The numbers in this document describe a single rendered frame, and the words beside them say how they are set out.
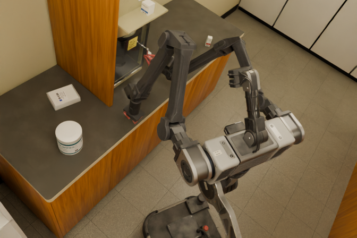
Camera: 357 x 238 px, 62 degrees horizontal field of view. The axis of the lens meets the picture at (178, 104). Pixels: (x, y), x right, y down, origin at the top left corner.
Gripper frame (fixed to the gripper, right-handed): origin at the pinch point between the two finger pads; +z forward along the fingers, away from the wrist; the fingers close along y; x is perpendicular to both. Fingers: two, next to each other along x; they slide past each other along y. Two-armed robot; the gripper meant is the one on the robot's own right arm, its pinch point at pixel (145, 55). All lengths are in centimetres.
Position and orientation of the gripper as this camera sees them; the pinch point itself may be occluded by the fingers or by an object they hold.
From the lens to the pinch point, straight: 194.4
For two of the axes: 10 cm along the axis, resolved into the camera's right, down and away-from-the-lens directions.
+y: -6.0, 5.4, -5.8
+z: -7.7, -5.9, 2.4
